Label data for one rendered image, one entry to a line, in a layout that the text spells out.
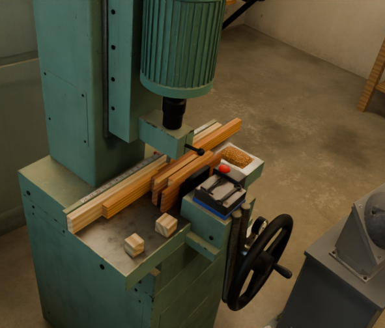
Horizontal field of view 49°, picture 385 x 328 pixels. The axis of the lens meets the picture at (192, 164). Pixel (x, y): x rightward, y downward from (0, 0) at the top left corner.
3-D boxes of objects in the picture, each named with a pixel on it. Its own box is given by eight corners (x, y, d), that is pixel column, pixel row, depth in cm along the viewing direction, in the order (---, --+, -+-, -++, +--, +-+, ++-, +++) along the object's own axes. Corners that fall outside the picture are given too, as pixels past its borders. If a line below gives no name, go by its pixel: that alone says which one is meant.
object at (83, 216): (73, 234, 100) (71, 219, 97) (67, 230, 101) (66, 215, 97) (219, 136, 139) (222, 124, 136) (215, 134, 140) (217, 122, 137)
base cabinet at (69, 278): (141, 416, 153) (152, 300, 110) (41, 317, 178) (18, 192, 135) (213, 330, 183) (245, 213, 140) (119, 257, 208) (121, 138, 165)
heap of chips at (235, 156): (242, 169, 127) (243, 164, 126) (215, 154, 132) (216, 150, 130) (255, 159, 132) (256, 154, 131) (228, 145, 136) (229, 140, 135)
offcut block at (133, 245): (124, 249, 98) (124, 239, 96) (134, 243, 100) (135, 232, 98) (133, 258, 96) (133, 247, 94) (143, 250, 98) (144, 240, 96)
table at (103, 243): (155, 320, 91) (157, 304, 88) (64, 244, 105) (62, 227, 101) (287, 189, 131) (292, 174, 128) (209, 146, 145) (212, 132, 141)
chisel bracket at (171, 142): (174, 165, 111) (178, 139, 106) (136, 142, 117) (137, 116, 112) (192, 154, 116) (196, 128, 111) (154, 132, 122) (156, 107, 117)
